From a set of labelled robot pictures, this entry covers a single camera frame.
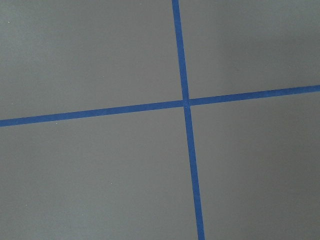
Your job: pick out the blue tape strip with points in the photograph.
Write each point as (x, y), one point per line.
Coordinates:
(100, 113)
(192, 160)

